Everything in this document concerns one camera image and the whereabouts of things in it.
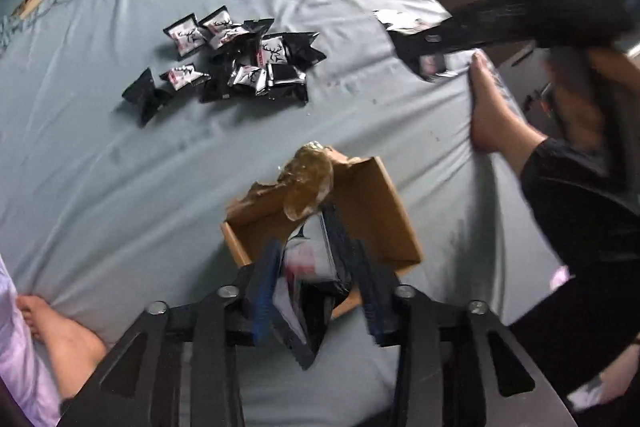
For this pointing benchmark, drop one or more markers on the brown cardboard box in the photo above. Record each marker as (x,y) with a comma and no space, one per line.
(370,207)

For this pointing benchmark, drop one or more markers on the person's right leg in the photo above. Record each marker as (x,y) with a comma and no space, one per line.
(495,117)

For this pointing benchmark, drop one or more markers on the crumpled clear packing tape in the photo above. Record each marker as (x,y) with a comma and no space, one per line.
(307,177)

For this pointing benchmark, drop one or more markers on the person's leg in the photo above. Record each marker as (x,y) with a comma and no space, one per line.
(65,342)
(495,117)

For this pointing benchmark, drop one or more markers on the person's left leg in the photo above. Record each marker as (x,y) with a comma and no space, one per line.
(65,342)

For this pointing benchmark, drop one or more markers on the pile of black snack packets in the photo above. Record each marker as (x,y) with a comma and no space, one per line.
(280,52)

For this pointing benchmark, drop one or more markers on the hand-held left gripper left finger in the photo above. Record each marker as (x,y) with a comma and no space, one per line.
(261,317)

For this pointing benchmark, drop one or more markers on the person's right hand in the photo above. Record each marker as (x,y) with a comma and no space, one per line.
(577,107)

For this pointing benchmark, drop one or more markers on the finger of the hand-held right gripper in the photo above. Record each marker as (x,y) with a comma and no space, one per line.
(475,38)
(500,9)

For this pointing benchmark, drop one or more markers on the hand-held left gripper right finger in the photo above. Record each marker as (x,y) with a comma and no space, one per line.
(375,297)

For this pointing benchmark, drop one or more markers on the black deer-print snack packet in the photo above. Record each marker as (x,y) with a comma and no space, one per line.
(400,19)
(305,257)

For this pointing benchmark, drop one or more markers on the grey-blue bed sheet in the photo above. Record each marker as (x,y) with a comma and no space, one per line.
(150,207)

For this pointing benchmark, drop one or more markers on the lilac cloth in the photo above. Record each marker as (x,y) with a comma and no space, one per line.
(20,372)

